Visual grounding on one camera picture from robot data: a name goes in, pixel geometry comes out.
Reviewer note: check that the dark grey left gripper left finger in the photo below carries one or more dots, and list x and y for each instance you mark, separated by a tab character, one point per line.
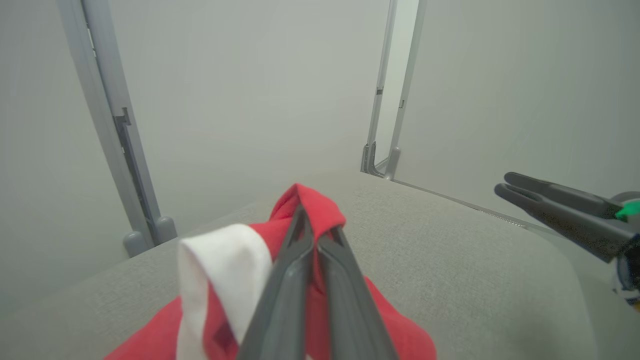
280	310

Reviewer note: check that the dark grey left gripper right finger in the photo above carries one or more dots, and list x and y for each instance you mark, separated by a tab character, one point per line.
350	310

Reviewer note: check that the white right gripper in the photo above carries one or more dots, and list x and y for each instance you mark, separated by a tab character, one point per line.
631	210

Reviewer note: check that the red white basketball jersey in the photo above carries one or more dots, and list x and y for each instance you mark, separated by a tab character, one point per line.
322	206

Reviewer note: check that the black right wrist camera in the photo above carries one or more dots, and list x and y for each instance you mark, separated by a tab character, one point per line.
631	277

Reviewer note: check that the grey partition corner post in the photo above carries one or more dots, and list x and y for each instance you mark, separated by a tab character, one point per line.
394	162

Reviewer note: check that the grey double partition post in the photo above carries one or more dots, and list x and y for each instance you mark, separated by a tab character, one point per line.
100	75

